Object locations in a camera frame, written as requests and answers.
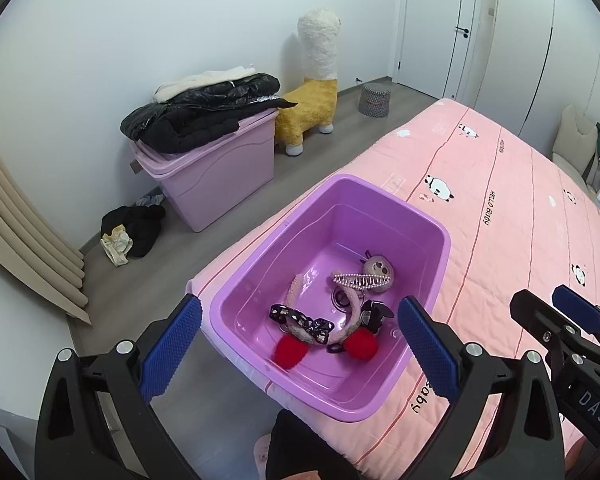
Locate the white and yellow alpaca toy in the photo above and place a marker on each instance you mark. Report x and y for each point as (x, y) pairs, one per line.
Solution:
(310, 110)

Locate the pink plush strawberry headband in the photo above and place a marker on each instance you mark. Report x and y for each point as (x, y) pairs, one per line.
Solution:
(362, 347)

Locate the white door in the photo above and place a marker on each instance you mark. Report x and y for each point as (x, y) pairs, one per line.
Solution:
(430, 25)

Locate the beige curtain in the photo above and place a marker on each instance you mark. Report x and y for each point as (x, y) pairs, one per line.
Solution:
(20, 220)

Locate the person's dark trousers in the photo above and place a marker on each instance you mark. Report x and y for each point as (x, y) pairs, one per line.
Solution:
(305, 445)

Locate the lavender storage box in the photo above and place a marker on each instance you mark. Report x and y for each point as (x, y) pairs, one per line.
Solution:
(215, 180)

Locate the grey woven basket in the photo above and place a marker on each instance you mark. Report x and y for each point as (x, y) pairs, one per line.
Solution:
(375, 100)

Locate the pink panda bedspread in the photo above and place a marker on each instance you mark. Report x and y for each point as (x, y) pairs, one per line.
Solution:
(505, 210)

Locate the black puffer jacket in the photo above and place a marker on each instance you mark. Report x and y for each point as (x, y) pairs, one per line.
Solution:
(200, 115)

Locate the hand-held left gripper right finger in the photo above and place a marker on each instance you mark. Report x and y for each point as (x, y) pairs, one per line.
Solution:
(427, 345)

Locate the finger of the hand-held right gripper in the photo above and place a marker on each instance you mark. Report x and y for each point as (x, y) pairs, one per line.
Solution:
(535, 310)
(577, 305)

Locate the pink slipper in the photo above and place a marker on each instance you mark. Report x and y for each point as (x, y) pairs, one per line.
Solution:
(262, 452)

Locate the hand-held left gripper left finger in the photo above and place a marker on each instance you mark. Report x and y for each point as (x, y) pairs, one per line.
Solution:
(172, 345)

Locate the black dotted bow hair clip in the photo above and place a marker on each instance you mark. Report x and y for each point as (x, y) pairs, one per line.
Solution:
(300, 320)

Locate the beige cushion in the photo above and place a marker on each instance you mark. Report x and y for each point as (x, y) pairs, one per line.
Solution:
(575, 140)

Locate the metal hair claw clip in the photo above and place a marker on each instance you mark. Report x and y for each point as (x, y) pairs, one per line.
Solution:
(360, 280)

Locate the purple plastic bin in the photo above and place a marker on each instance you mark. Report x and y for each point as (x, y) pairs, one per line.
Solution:
(300, 240)

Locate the black clothes heap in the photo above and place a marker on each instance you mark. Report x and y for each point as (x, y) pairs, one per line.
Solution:
(140, 230)

